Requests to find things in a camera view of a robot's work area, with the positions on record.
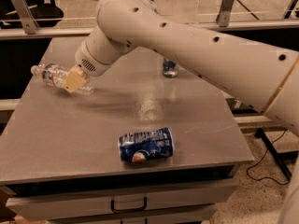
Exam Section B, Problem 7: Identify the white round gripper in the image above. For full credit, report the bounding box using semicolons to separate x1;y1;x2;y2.
62;41;110;92

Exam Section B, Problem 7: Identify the clear plastic water bottle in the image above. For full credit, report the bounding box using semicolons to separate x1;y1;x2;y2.
31;63;94;95

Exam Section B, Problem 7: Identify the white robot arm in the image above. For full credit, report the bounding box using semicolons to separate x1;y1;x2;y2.
75;0;299;136

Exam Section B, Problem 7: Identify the black office chair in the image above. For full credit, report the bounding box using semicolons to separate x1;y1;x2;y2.
0;0;64;29

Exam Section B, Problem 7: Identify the crushed blue Pepsi can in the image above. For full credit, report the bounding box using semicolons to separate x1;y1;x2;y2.
118;128;175;163

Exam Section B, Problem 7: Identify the upright silver blue can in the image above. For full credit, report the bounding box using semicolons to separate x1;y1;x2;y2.
163;59;178;78

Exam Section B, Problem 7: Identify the grey cabinet drawer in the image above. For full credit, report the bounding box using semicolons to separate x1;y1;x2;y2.
7;178;238;221

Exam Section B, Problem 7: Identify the dark background table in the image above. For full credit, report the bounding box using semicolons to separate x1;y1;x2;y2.
235;0;299;21

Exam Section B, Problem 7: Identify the black stand leg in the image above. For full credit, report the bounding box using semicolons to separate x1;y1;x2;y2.
255;128;292;181

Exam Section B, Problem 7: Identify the left metal rail bracket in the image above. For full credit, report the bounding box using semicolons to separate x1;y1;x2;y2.
11;0;39;35

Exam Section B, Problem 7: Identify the black drawer handle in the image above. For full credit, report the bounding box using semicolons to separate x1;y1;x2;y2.
110;197;148;214

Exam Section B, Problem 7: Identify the right metal rail bracket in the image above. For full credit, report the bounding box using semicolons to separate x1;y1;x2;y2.
216;0;235;27

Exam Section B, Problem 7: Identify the black floor cable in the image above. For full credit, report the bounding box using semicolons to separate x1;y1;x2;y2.
246;129;292;186

